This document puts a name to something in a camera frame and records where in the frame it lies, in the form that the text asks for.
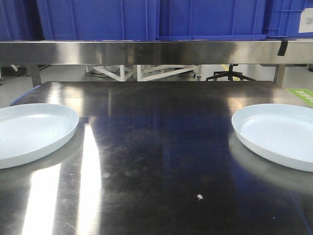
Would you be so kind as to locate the blue plastic crate middle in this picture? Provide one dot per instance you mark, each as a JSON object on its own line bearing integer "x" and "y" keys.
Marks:
{"x": 213, "y": 20}

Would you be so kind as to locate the white metal frame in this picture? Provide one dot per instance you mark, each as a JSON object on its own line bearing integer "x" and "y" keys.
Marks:
{"x": 123, "y": 73}

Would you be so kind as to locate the blue plastic crate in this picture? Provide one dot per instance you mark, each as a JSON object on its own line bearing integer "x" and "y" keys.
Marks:
{"x": 282, "y": 18}
{"x": 96, "y": 20}
{"x": 20, "y": 20}
{"x": 213, "y": 20}

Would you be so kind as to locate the blue plastic crate right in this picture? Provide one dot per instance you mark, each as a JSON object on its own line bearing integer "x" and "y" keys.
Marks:
{"x": 282, "y": 18}

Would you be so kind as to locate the blue plastic crate far left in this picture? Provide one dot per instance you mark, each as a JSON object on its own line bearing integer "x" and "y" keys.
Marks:
{"x": 20, "y": 20}

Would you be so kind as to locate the black office chair base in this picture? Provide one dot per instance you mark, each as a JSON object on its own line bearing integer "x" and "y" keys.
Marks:
{"x": 230, "y": 74}

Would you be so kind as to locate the black tape strip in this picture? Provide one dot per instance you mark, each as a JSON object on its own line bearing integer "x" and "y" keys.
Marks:
{"x": 283, "y": 48}

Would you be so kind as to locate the white label on crate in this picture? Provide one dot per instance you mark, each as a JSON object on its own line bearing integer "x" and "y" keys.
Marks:
{"x": 306, "y": 21}

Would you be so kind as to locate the stainless steel shelf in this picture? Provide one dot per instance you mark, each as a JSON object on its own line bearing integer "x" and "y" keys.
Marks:
{"x": 34, "y": 53}

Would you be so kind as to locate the light blue plate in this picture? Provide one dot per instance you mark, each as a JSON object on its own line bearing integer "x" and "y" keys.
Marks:
{"x": 30, "y": 132}
{"x": 280, "y": 133}

